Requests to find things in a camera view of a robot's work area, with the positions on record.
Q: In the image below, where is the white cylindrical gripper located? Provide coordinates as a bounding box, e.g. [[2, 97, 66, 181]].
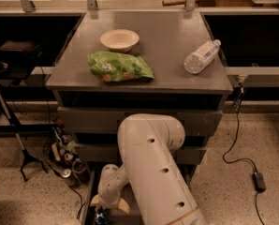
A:
[[90, 193, 130, 214]]

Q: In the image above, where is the blue pepsi can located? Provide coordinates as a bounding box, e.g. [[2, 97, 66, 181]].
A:
[[94, 207, 108, 225]]

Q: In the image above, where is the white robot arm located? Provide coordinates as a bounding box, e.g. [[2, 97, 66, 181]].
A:
[[91, 113, 208, 225]]

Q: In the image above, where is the grey bottom drawer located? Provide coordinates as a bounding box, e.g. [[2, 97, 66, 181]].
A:
[[82, 162, 198, 225]]

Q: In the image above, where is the grey drawer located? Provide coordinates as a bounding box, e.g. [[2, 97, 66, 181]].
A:
[[82, 162, 198, 225], [58, 107, 223, 137], [75, 143, 206, 165]]

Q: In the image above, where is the grey middle drawer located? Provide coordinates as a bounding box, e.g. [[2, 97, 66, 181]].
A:
[[75, 143, 206, 165]]

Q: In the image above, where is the silver can on floor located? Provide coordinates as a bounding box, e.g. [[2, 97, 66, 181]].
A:
[[61, 169, 76, 187]]

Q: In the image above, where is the grey top drawer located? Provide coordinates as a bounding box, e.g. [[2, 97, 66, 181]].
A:
[[58, 107, 223, 137]]

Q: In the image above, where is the grey drawer cabinet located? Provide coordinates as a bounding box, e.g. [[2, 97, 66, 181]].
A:
[[48, 10, 231, 225]]

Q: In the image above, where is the brown cup on floor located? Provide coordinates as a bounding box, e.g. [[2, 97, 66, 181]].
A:
[[72, 159, 89, 183]]

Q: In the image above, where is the pile of snacks on floor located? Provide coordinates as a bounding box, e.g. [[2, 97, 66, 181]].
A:
[[51, 117, 77, 167]]

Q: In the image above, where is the black grabber tool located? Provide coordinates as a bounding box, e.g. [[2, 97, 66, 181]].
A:
[[0, 93, 48, 182]]

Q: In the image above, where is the green chip bag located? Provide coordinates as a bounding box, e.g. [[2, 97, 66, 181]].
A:
[[87, 51, 154, 83]]

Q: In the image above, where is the black power adapter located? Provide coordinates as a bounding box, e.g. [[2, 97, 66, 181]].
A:
[[253, 172, 266, 192]]

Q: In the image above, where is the white bowl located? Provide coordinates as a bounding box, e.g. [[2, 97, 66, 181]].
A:
[[100, 29, 140, 53]]

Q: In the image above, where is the clear plastic water bottle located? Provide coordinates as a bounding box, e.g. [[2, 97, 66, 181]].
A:
[[184, 39, 221, 75]]

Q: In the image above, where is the black box on shelf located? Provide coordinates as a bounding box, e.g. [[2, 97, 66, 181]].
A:
[[0, 40, 41, 58]]

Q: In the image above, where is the wooden stick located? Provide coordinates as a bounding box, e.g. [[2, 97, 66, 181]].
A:
[[162, 0, 185, 7]]

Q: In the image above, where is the black power cable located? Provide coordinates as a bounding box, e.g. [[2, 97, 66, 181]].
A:
[[222, 87, 266, 225]]

